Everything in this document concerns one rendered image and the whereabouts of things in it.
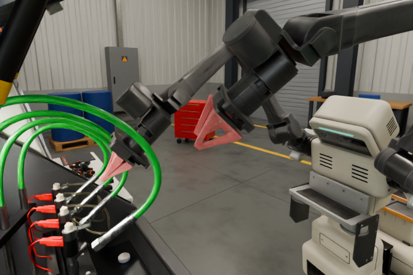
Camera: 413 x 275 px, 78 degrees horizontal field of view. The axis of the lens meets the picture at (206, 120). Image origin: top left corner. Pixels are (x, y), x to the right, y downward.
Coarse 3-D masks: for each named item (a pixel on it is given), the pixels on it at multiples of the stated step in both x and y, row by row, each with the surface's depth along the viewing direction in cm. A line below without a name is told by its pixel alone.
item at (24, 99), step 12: (12, 96) 41; (24, 96) 41; (36, 96) 41; (48, 96) 42; (84, 108) 43; (96, 108) 44; (108, 120) 45; (120, 120) 45; (132, 132) 46; (144, 144) 47; (156, 156) 48; (156, 168) 48; (156, 180) 49; (156, 192) 49; (144, 204) 49
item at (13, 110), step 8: (8, 96) 73; (16, 104) 74; (0, 112) 72; (8, 112) 73; (16, 112) 74; (24, 112) 76; (0, 120) 73; (24, 120) 76; (8, 128) 74; (16, 128) 75; (32, 128) 80; (8, 136) 74; (24, 136) 76; (32, 144) 78; (40, 144) 86; (40, 152) 80; (48, 152) 127
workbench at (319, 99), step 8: (320, 96) 552; (328, 96) 515; (360, 96) 472; (368, 96) 465; (376, 96) 458; (312, 104) 524; (392, 104) 428; (400, 104) 428; (408, 104) 431; (312, 112) 529; (400, 112) 414; (408, 112) 455; (400, 120) 444; (400, 128) 454; (400, 136) 465
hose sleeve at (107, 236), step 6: (132, 216) 49; (120, 222) 49; (126, 222) 49; (132, 222) 49; (114, 228) 49; (120, 228) 49; (126, 228) 49; (108, 234) 48; (114, 234) 49; (102, 240) 48; (108, 240) 48
